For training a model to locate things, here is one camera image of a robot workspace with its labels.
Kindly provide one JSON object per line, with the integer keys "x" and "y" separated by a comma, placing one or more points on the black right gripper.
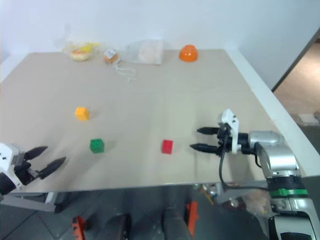
{"x": 222, "y": 136}

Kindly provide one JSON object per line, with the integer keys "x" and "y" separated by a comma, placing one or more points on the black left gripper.
{"x": 22, "y": 172}

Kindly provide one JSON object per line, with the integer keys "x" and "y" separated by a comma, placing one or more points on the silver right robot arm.
{"x": 280, "y": 155}

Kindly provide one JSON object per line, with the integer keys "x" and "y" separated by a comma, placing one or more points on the red cube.
{"x": 167, "y": 146}

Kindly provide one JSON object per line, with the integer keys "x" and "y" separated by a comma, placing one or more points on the green cube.
{"x": 97, "y": 145}

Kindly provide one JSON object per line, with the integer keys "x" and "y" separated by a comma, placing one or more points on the yellow cube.
{"x": 82, "y": 113}

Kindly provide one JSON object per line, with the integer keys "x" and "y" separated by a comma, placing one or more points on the orange clamp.
{"x": 78, "y": 228}
{"x": 192, "y": 217}

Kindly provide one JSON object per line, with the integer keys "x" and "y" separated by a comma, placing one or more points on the orange plastic dome bowl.
{"x": 188, "y": 53}

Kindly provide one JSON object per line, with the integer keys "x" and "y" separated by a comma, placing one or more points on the white box on floor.
{"x": 307, "y": 118}

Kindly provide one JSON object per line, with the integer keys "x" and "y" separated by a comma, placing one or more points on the clear plastic bag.
{"x": 145, "y": 52}

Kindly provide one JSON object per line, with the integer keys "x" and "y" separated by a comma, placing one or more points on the clear bag with yellow food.
{"x": 81, "y": 51}

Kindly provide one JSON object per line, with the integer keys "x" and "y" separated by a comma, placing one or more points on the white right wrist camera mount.
{"x": 232, "y": 125}

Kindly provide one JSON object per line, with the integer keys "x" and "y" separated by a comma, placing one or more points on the grey metal table frame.
{"x": 30, "y": 203}

